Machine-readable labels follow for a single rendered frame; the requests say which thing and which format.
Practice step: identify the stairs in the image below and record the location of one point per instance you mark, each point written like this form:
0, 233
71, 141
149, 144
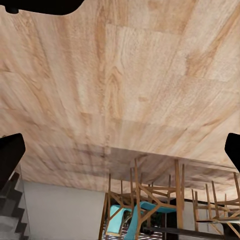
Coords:
14, 221

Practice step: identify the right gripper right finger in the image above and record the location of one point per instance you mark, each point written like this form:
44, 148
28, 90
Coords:
232, 149

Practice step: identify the breakfast table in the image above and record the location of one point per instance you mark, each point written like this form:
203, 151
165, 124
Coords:
180, 229

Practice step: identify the fridge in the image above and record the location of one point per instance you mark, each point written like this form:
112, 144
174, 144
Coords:
189, 223

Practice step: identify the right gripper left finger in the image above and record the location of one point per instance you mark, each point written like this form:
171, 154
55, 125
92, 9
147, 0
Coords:
12, 149

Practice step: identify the fixed window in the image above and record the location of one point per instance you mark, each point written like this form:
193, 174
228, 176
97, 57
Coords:
157, 219

